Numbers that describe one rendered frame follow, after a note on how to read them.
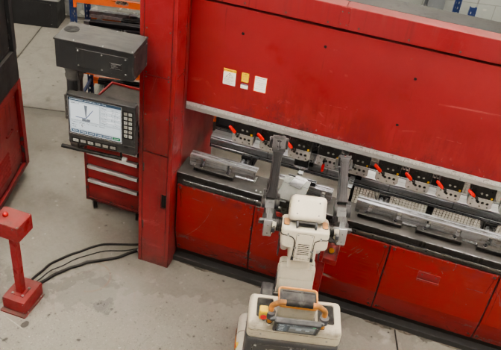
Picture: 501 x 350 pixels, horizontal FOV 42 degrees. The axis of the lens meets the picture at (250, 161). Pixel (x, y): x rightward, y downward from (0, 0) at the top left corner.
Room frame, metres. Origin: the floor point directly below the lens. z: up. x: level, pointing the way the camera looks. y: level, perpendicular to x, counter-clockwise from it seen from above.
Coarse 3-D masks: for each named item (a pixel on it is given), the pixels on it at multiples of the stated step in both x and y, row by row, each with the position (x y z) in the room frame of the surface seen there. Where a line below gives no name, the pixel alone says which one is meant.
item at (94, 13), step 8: (96, 16) 5.74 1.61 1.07; (104, 16) 5.74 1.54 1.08; (112, 16) 5.75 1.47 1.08; (120, 16) 5.75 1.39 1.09; (128, 16) 5.75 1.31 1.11; (136, 16) 5.75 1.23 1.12; (88, 24) 5.56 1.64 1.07; (96, 24) 5.47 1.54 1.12; (104, 24) 5.48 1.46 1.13; (112, 24) 5.48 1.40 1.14; (120, 24) 5.52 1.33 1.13; (128, 24) 5.53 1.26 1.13; (136, 24) 5.62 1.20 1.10; (128, 32) 5.44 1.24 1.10; (136, 32) 5.44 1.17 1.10
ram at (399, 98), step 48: (192, 0) 3.86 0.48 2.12; (192, 48) 3.86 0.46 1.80; (240, 48) 3.78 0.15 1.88; (288, 48) 3.71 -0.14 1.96; (336, 48) 3.64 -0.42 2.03; (384, 48) 3.58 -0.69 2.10; (192, 96) 3.85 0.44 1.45; (240, 96) 3.78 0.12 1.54; (288, 96) 3.70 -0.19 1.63; (336, 96) 3.63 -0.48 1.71; (384, 96) 3.56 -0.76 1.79; (432, 96) 3.50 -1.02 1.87; (480, 96) 3.44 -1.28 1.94; (336, 144) 3.61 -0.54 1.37; (384, 144) 3.54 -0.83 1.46; (432, 144) 3.48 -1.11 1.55; (480, 144) 3.41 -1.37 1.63
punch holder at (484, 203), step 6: (474, 186) 3.40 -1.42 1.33; (480, 186) 3.39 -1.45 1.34; (474, 192) 3.40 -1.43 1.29; (480, 192) 3.39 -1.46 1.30; (486, 192) 3.38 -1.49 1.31; (492, 192) 3.37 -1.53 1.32; (468, 198) 3.40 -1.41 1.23; (474, 198) 3.39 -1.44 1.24; (480, 198) 3.39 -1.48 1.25; (486, 198) 3.38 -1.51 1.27; (492, 198) 3.37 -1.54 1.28; (468, 204) 3.39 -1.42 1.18; (474, 204) 3.39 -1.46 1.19; (480, 204) 3.38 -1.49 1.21; (486, 204) 3.38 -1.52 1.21
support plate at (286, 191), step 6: (288, 180) 3.65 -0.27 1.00; (282, 186) 3.58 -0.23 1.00; (288, 186) 3.59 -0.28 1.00; (306, 186) 3.61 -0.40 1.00; (282, 192) 3.51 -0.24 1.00; (288, 192) 3.52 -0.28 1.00; (294, 192) 3.53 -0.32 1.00; (300, 192) 3.54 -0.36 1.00; (306, 192) 3.55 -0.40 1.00; (282, 198) 3.45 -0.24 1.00; (288, 198) 3.46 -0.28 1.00
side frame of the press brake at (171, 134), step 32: (160, 0) 3.69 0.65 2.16; (160, 32) 3.69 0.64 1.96; (160, 64) 3.69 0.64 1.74; (160, 96) 3.69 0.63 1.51; (160, 128) 3.68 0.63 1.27; (192, 128) 4.02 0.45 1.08; (160, 160) 3.68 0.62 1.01; (160, 192) 3.68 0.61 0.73; (160, 224) 3.68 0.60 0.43; (160, 256) 3.68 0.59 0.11
